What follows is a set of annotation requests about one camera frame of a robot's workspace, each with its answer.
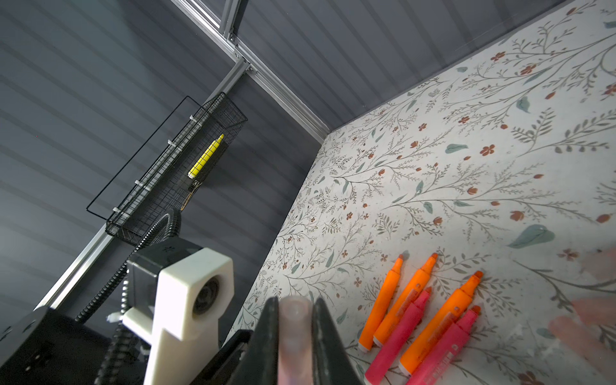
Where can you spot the orange highlighter middle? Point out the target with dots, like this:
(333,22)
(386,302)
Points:
(410,293)

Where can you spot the black wire basket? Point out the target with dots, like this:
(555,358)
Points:
(170,152)

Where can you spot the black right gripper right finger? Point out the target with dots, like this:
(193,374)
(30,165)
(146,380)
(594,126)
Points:
(331,364)

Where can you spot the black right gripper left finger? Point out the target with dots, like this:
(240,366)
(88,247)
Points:
(259,365)

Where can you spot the orange highlighter far left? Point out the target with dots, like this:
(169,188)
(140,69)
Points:
(381,305)

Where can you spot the yellow highlighter in basket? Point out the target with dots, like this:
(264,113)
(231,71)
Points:
(205,157)

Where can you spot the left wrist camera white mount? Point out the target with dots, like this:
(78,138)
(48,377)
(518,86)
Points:
(192,295)

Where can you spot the translucent pink pen cap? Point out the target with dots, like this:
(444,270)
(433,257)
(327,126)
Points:
(295,341)

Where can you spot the orange highlighter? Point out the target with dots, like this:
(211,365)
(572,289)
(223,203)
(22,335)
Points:
(410,293)
(381,305)
(452,309)

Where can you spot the pink highlighter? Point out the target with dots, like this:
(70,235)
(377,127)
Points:
(390,350)
(449,346)

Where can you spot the orange highlighter right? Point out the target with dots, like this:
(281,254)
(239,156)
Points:
(452,309)

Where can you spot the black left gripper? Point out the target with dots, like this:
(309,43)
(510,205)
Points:
(47,347)

